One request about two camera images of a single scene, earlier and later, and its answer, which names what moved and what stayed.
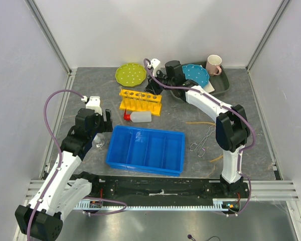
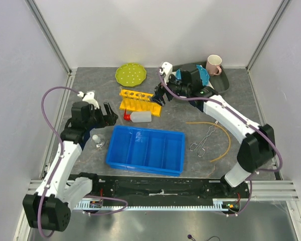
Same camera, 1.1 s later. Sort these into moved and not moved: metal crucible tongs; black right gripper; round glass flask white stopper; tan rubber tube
Moved: black right gripper
Not moved: tan rubber tube; round glass flask white stopper; metal crucible tongs
